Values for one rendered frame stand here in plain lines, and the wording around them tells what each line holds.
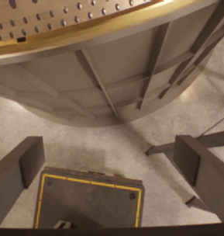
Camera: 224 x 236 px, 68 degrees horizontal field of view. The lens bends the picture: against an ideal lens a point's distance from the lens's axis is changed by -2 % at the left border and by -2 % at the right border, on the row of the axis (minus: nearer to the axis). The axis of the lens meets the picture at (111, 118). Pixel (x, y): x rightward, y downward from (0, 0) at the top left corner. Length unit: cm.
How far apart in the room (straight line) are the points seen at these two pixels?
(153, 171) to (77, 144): 67
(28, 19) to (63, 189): 105
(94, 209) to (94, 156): 45
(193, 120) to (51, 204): 123
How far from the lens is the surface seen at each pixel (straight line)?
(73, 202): 124
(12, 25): 37
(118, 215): 121
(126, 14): 33
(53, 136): 158
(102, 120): 144
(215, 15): 63
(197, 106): 157
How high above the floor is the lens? 144
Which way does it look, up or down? 81 degrees down
